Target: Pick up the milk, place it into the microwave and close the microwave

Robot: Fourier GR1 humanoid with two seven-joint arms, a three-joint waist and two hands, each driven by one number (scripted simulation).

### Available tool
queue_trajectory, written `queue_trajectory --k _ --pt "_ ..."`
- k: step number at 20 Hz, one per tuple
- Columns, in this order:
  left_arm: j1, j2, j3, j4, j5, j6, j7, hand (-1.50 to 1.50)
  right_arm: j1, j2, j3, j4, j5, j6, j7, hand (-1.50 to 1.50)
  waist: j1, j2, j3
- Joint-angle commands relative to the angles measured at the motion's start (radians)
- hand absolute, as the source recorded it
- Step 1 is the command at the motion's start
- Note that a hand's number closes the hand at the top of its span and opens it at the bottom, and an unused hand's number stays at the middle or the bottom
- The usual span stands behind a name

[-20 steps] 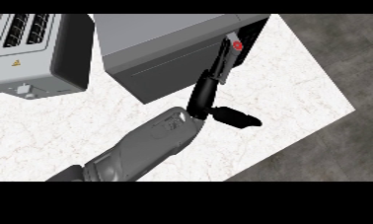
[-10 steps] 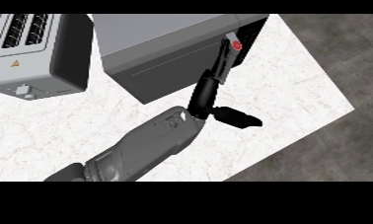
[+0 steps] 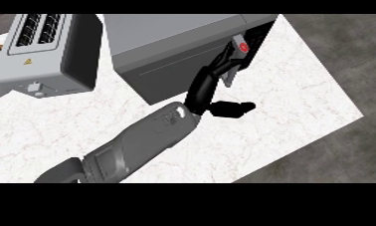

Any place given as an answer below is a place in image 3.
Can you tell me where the grey microwave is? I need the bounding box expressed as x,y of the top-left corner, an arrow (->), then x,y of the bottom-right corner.
102,14 -> 279,107

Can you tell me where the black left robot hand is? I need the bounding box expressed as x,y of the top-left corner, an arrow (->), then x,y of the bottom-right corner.
183,41 -> 257,120

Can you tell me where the silver toaster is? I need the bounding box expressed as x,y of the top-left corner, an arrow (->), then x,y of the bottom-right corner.
0,14 -> 105,100

